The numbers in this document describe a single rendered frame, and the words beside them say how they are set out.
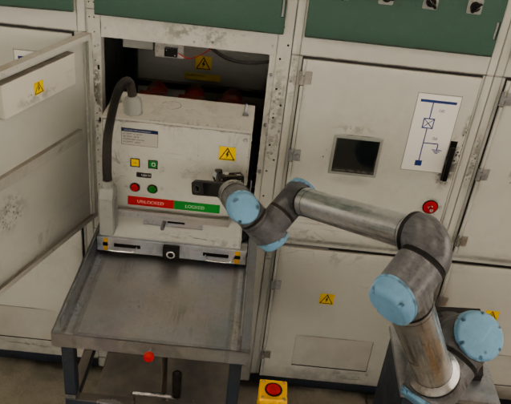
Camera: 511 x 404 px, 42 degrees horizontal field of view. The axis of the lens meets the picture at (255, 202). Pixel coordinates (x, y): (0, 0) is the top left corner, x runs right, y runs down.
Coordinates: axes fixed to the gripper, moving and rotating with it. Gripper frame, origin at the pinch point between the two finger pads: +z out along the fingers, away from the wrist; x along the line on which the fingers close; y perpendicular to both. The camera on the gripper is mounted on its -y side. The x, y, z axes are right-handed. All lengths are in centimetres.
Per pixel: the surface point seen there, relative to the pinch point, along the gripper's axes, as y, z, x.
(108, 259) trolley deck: -35, 17, -34
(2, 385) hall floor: -82, 62, -110
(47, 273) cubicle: -59, 57, -56
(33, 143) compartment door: -58, 12, 10
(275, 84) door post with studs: 23.9, 13.6, 28.9
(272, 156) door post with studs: 25.8, 20.4, 1.4
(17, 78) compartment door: -60, -2, 32
